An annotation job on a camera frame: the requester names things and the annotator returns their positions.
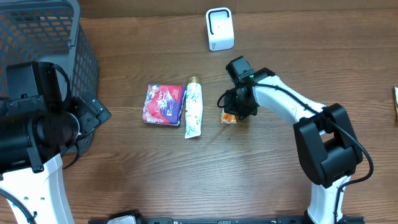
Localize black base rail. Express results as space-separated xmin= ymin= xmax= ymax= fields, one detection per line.
xmin=88 ymin=210 xmax=366 ymax=224

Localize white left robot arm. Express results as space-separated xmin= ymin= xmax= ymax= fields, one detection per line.
xmin=1 ymin=62 xmax=111 ymax=223

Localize yellow snack bag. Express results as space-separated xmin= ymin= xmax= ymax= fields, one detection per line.
xmin=393 ymin=85 xmax=398 ymax=117

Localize white tube gold cap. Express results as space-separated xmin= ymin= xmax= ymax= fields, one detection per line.
xmin=185 ymin=76 xmax=203 ymax=139

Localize purple red snack pack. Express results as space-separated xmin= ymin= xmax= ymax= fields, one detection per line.
xmin=142 ymin=85 xmax=186 ymax=126

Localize dark grey plastic basket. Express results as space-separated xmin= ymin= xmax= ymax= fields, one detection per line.
xmin=0 ymin=0 xmax=100 ymax=153

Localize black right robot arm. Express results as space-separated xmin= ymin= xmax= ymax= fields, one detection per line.
xmin=217 ymin=57 xmax=364 ymax=223

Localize white barcode scanner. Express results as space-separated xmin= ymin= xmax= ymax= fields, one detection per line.
xmin=205 ymin=7 xmax=234 ymax=52

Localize orange small snack pack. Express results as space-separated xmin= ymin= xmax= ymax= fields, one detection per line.
xmin=221 ymin=109 xmax=237 ymax=124

